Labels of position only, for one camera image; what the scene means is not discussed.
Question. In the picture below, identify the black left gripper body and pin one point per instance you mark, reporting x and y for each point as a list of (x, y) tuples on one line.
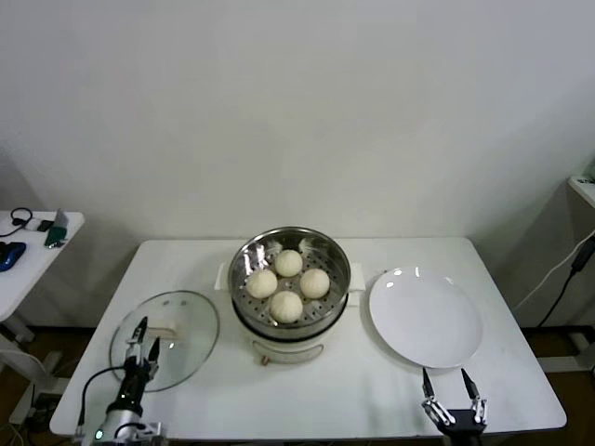
[(135, 385)]

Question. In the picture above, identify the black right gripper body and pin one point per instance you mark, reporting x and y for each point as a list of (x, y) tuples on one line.
[(461, 423)]

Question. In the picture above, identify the white steamed baozi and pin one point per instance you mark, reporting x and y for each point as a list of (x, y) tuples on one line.
[(315, 282), (288, 262), (286, 305), (261, 283)]

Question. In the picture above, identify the large white plate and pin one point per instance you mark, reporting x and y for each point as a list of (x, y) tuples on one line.
[(425, 318)]

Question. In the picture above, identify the white desk with green items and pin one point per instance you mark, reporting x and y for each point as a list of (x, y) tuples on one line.
[(583, 188)]

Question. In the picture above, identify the small black device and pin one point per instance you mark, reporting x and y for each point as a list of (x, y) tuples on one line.
[(44, 226)]

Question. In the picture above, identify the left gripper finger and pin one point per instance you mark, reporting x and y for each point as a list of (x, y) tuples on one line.
[(154, 350), (138, 332)]

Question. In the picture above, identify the white side table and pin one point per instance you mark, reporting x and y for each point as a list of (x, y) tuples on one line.
[(32, 260)]

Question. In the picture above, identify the round glass pot lid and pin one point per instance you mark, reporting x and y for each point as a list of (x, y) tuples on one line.
[(190, 334)]

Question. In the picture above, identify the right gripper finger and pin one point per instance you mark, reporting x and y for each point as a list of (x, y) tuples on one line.
[(470, 385), (427, 385)]

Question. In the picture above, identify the green tool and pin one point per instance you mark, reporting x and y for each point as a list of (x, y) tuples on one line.
[(56, 232)]

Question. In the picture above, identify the blue object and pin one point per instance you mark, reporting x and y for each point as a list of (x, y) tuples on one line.
[(9, 254)]

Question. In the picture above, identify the stainless steel steamer basket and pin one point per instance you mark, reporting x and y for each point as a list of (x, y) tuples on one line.
[(251, 260)]

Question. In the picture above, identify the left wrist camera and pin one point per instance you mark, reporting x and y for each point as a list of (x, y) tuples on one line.
[(141, 429)]

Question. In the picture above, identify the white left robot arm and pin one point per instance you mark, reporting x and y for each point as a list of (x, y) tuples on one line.
[(118, 425)]

